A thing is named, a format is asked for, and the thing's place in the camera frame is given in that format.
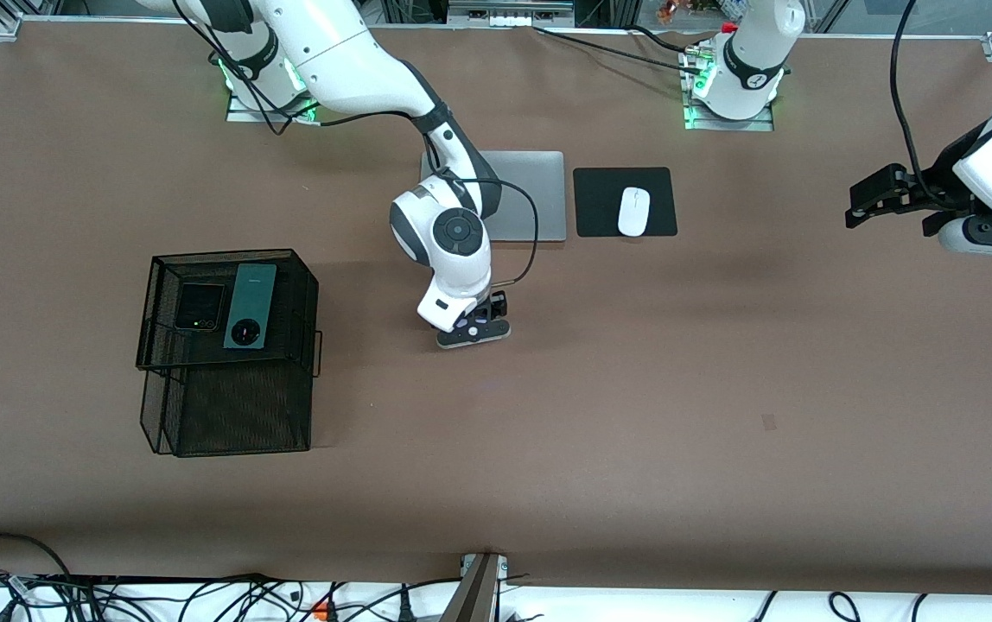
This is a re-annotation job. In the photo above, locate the black mouse pad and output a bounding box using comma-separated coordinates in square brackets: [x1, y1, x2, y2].
[572, 167, 679, 238]

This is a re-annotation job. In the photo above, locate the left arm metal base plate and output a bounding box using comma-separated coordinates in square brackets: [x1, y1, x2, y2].
[684, 99, 775, 132]

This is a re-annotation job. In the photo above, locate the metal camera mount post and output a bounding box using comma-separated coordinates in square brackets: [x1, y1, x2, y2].
[440, 551, 510, 622]

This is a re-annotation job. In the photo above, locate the black mesh two-tier tray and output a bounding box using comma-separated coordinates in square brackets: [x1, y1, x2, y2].
[135, 249, 324, 459]

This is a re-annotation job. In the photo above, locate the white computer mouse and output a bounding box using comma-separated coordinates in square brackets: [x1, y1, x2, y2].
[617, 187, 652, 238]

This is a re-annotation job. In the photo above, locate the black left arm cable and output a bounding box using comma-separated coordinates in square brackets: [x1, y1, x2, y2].
[890, 0, 951, 208]

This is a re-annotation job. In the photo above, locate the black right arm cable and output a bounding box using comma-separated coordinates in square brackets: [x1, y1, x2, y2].
[172, 0, 540, 288]

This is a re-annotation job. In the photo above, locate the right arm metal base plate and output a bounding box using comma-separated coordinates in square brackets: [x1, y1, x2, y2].
[226, 86, 317, 124]

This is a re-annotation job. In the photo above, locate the thick black cable loop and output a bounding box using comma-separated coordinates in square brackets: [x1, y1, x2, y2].
[0, 532, 73, 580]

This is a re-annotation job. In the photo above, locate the black cable on table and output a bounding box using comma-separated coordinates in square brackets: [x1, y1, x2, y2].
[533, 26, 704, 74]

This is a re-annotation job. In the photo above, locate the black square flip phone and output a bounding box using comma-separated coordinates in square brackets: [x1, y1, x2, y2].
[174, 282, 226, 333]

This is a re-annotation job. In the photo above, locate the white power strip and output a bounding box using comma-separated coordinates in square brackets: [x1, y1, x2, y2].
[448, 0, 575, 27]

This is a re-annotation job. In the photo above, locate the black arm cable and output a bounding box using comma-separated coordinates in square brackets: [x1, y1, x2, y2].
[172, 0, 540, 288]
[890, 0, 951, 208]

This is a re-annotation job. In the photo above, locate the silver closed laptop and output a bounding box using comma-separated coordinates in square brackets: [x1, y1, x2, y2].
[420, 150, 568, 244]

